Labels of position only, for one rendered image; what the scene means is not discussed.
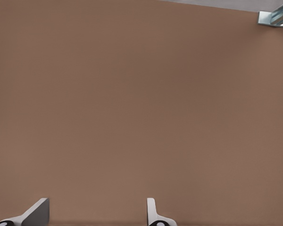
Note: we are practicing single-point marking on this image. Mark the silver frame post with foot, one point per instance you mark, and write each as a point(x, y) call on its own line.
point(271, 17)

